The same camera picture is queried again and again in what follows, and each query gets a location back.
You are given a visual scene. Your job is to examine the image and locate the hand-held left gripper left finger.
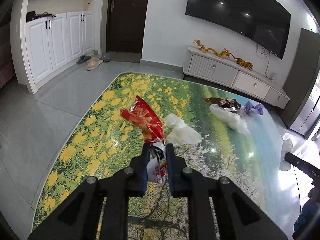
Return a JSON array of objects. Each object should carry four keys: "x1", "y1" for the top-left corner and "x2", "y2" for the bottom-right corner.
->
[{"x1": 27, "y1": 144, "x2": 150, "y2": 240}]

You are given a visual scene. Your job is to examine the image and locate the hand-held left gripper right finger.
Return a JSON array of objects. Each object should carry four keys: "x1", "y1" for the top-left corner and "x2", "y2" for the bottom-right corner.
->
[{"x1": 165, "y1": 144, "x2": 288, "y2": 240}]

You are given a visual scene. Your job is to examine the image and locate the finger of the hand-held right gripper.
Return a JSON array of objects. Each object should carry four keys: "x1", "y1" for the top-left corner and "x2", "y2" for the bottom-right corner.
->
[{"x1": 284, "y1": 152, "x2": 320, "y2": 180}]

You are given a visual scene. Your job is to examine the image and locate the white tissue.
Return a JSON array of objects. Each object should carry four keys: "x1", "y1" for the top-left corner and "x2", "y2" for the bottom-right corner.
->
[
  {"x1": 165, "y1": 113, "x2": 202, "y2": 147},
  {"x1": 279, "y1": 139, "x2": 293, "y2": 172}
]

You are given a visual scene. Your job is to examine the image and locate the red and white snack bag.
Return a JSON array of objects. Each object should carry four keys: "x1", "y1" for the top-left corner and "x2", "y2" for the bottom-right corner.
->
[{"x1": 120, "y1": 95, "x2": 167, "y2": 183}]

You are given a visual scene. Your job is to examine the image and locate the person's right hand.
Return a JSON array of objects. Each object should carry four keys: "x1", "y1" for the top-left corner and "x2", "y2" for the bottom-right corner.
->
[{"x1": 293, "y1": 187, "x2": 320, "y2": 240}]

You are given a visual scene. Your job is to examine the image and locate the purple candy wrapper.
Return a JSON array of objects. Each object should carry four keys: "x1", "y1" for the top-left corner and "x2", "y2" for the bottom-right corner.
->
[
  {"x1": 240, "y1": 102, "x2": 253, "y2": 117},
  {"x1": 251, "y1": 104, "x2": 264, "y2": 117}
]

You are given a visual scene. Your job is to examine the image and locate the landscape print coffee table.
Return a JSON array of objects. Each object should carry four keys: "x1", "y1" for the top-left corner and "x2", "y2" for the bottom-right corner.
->
[{"x1": 32, "y1": 72, "x2": 302, "y2": 240}]

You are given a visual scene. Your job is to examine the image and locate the white plastic bag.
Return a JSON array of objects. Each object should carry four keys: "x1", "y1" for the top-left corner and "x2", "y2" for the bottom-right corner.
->
[{"x1": 209, "y1": 104, "x2": 250, "y2": 134}]

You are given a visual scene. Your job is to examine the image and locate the grey refrigerator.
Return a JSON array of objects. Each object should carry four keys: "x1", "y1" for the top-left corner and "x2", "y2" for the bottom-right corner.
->
[{"x1": 285, "y1": 27, "x2": 320, "y2": 139}]

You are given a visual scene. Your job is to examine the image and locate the brown snack wrapper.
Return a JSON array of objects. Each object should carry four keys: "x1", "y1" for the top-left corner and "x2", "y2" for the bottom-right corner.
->
[{"x1": 204, "y1": 97, "x2": 242, "y2": 112}]

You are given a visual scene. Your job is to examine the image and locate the white TV stand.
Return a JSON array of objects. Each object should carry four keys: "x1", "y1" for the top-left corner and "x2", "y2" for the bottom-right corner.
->
[{"x1": 182, "y1": 45, "x2": 290, "y2": 110}]

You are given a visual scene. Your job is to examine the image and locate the grey doormat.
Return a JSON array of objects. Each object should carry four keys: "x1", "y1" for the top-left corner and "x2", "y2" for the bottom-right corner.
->
[{"x1": 107, "y1": 51, "x2": 142, "y2": 62}]

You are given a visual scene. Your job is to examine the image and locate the golden tiger figurine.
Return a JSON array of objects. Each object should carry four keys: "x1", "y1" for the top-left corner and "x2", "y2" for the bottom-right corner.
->
[{"x1": 236, "y1": 57, "x2": 254, "y2": 69}]

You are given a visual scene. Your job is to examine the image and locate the golden dragon figurine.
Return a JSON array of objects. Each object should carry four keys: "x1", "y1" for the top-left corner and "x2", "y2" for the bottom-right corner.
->
[
  {"x1": 216, "y1": 47, "x2": 237, "y2": 60},
  {"x1": 193, "y1": 39, "x2": 220, "y2": 55}
]

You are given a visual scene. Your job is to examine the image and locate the white base cabinet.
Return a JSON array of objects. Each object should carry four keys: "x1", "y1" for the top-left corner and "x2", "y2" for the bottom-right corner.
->
[{"x1": 25, "y1": 11, "x2": 95, "y2": 94}]

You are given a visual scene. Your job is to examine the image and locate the dark brown entrance door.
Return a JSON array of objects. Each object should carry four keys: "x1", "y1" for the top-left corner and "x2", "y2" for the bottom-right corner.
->
[{"x1": 106, "y1": 0, "x2": 152, "y2": 54}]

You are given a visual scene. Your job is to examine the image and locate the black television cables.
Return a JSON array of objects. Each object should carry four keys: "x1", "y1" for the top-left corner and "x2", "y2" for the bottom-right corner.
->
[{"x1": 256, "y1": 42, "x2": 272, "y2": 79}]

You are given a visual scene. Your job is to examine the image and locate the black wall television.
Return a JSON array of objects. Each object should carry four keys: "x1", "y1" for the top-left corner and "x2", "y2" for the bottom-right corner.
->
[{"x1": 185, "y1": 0, "x2": 292, "y2": 60}]

